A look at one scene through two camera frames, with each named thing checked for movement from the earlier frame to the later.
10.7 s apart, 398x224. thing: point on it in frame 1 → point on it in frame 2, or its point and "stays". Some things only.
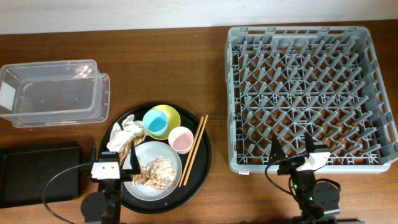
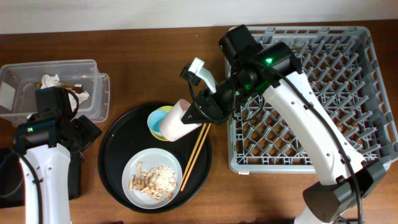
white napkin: [131, 129] → [51, 81]
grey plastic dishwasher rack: [290, 81] stays
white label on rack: [244, 173] stays
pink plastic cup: [181, 139] → [171, 126]
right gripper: [277, 152] → [214, 107]
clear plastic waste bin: [54, 93] stays
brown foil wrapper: [126, 149] → [68, 86]
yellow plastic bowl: [173, 117] → [153, 121]
